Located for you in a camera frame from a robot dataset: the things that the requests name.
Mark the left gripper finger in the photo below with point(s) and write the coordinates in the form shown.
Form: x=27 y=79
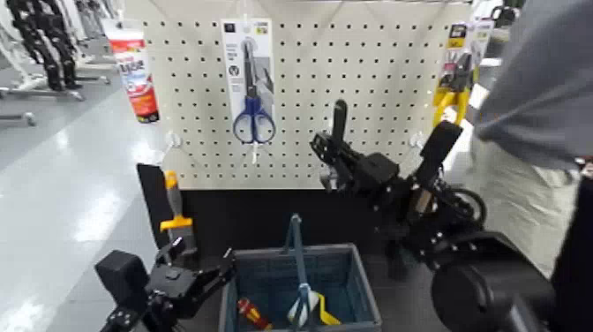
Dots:
x=171 y=254
x=214 y=277

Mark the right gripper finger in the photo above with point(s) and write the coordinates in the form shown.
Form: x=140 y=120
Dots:
x=331 y=153

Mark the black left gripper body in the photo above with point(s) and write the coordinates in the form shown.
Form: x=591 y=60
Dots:
x=175 y=291

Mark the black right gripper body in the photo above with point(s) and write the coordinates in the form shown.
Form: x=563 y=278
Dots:
x=373 y=171

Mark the black adjustable wrench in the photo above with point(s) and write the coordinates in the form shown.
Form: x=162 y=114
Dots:
x=339 y=120

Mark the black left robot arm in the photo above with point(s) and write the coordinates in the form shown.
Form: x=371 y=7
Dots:
x=125 y=322

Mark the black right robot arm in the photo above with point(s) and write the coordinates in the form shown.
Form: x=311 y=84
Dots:
x=486 y=287

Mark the red yellow screwdriver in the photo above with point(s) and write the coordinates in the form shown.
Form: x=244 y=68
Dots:
x=250 y=313

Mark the white pegboard hook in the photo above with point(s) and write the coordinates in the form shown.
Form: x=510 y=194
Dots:
x=245 y=14
x=254 y=150
x=172 y=139
x=417 y=139

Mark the white perforated pegboard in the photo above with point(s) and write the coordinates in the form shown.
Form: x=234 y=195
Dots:
x=303 y=99

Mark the black stand base panel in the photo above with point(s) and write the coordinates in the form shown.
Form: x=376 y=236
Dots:
x=278 y=218

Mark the blue scissors on white card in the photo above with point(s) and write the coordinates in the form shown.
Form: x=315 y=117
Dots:
x=252 y=116

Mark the white and yellow tool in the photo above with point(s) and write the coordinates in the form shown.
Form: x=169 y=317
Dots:
x=308 y=308

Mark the yellow pliers on card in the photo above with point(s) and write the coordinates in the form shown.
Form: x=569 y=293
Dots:
x=456 y=74

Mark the hanging carded tool package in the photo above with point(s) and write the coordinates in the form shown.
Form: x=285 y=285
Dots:
x=482 y=41

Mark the white red sealant tube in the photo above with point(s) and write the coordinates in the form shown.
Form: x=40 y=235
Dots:
x=134 y=69

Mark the person in grey sweater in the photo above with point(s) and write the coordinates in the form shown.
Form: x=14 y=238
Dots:
x=542 y=83

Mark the black white humanoid robot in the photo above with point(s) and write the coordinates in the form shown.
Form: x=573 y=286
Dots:
x=44 y=41

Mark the grey metal stand rail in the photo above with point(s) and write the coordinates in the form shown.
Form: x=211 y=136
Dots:
x=41 y=92

